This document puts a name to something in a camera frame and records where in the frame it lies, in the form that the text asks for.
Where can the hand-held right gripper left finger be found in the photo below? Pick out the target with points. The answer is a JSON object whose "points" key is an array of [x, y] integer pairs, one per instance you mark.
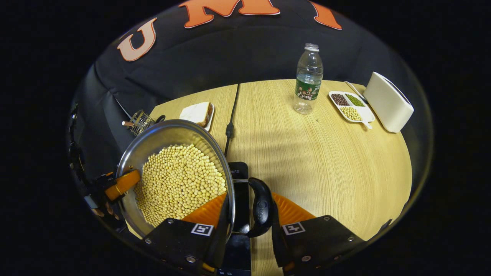
{"points": [[176, 241]]}

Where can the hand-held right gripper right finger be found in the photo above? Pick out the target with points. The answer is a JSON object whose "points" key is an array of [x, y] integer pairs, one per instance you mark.
{"points": [[318, 241]]}

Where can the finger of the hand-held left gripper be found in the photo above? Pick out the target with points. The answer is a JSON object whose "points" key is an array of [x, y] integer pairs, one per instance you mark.
{"points": [[124, 184]]}

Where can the black induction cooktop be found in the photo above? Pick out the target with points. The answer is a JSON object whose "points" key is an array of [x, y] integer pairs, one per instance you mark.
{"points": [[241, 207]]}

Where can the sandwich on white plate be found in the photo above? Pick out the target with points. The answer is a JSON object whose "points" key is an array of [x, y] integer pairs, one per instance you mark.
{"points": [[196, 113]]}

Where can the small pile of soybeans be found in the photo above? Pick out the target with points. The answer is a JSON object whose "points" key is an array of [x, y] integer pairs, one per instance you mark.
{"points": [[351, 114]]}

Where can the white divided bean dish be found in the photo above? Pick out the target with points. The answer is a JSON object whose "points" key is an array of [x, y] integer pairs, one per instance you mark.
{"points": [[364, 114]]}

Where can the pile of red beans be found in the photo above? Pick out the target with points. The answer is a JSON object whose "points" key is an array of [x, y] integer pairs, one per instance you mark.
{"points": [[340, 99]]}

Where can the pile of green mung beans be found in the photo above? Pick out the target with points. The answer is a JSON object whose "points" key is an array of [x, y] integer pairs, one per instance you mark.
{"points": [[355, 100]]}

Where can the white toaster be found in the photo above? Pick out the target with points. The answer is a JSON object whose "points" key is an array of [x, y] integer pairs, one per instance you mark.
{"points": [[387, 103]]}

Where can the clear plastic water bottle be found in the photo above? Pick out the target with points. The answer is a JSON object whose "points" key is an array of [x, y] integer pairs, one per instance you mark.
{"points": [[308, 76]]}

